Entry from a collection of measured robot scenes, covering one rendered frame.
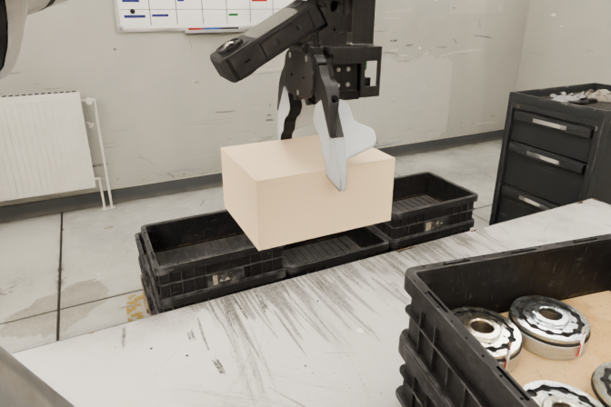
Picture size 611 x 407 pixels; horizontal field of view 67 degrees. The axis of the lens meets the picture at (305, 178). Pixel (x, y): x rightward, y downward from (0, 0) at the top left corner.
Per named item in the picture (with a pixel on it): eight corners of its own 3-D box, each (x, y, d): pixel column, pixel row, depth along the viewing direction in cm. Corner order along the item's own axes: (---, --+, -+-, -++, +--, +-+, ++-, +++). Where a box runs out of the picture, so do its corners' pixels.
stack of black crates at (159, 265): (171, 395, 141) (154, 270, 125) (155, 336, 167) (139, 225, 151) (289, 355, 158) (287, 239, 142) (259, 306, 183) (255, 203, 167)
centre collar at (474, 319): (475, 345, 60) (476, 341, 59) (455, 321, 64) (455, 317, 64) (508, 338, 61) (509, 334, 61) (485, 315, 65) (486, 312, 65)
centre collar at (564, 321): (549, 332, 62) (550, 328, 62) (522, 310, 66) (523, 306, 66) (576, 323, 64) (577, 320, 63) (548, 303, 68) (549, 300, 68)
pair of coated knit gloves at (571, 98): (564, 107, 193) (565, 101, 191) (527, 100, 208) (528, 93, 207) (602, 103, 203) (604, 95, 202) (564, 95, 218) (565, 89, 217)
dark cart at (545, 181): (559, 311, 203) (606, 111, 171) (482, 263, 241) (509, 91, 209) (640, 278, 228) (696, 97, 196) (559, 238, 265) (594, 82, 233)
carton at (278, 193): (258, 251, 46) (255, 181, 43) (224, 206, 56) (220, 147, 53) (390, 220, 52) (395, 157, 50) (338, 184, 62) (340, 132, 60)
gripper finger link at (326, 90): (351, 131, 44) (328, 47, 45) (337, 133, 43) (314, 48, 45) (331, 147, 48) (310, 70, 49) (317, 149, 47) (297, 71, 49)
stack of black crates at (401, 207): (385, 322, 174) (394, 214, 158) (345, 281, 200) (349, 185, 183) (465, 294, 191) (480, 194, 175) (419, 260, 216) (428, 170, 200)
